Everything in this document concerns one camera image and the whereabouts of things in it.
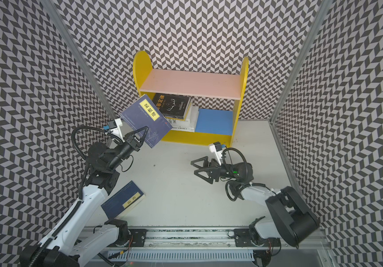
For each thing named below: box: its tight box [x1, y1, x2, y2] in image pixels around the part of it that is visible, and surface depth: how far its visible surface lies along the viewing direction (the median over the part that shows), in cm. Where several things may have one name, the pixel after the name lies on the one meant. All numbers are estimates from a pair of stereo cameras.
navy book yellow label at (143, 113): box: [120, 94, 174, 149], surface depth 67 cm
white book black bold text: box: [165, 105, 200, 132], surface depth 95 cm
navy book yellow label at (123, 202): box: [100, 180, 146, 220], surface depth 82 cm
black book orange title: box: [152, 92, 192, 122], surface depth 93 cm
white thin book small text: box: [170, 125, 197, 133], surface depth 95 cm
